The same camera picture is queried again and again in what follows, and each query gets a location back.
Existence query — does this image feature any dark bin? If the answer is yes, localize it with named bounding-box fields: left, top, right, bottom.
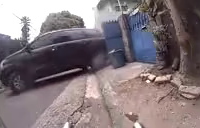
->
left=107, top=48, right=127, bottom=70

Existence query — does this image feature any concrete gate pillar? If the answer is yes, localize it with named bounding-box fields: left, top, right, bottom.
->
left=118, top=13, right=135, bottom=64

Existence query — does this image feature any concrete gutter strip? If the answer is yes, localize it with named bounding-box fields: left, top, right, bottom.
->
left=29, top=61, right=152, bottom=128

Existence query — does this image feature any blue metal gate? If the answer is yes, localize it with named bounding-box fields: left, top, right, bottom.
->
left=101, top=11, right=158, bottom=64

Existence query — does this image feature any dark van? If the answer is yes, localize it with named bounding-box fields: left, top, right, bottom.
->
left=0, top=27, right=110, bottom=94

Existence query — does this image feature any pale building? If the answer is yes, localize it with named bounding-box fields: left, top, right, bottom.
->
left=93, top=0, right=142, bottom=33

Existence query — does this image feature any round-crowned tree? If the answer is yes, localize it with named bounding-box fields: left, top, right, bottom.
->
left=39, top=10, right=86, bottom=35

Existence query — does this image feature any pile of stones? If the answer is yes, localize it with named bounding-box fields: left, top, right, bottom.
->
left=139, top=72, right=200, bottom=100

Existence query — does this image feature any robot's own part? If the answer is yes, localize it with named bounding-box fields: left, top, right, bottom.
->
left=133, top=121, right=143, bottom=128
left=63, top=121, right=72, bottom=128

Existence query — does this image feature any palm tree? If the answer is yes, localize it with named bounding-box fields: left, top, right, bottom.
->
left=19, top=15, right=33, bottom=48

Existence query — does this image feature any tree trunk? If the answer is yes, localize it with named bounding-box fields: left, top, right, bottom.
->
left=163, top=0, right=197, bottom=75

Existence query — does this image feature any grey asphalt road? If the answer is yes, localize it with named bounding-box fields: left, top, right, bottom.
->
left=0, top=73, right=89, bottom=128

